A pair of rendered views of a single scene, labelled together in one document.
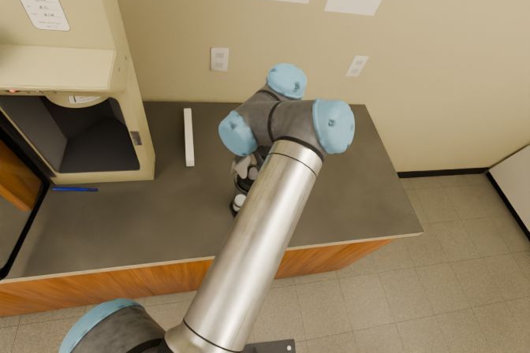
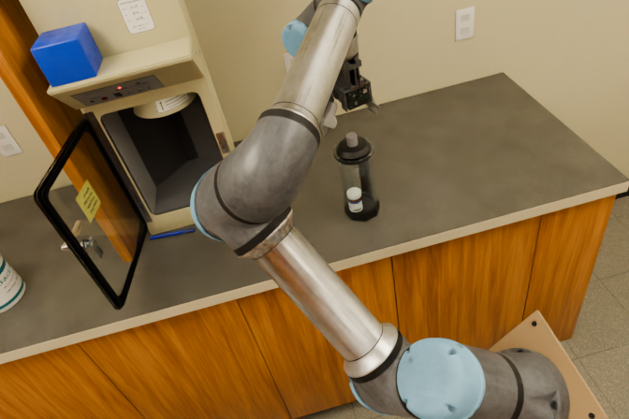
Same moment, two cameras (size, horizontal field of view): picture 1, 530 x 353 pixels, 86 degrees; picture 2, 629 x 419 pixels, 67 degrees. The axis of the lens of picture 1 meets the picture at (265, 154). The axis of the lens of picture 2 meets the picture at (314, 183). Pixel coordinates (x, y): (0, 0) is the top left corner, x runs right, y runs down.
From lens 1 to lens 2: 0.60 m
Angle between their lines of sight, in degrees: 20
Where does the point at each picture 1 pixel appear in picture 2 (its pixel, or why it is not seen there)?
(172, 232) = not seen: hidden behind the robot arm
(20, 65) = (124, 62)
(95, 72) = (178, 50)
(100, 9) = (175, 0)
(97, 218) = (199, 253)
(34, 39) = (129, 45)
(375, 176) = (537, 139)
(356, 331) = not seen: outside the picture
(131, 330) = not seen: hidden behind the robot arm
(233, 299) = (298, 79)
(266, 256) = (318, 56)
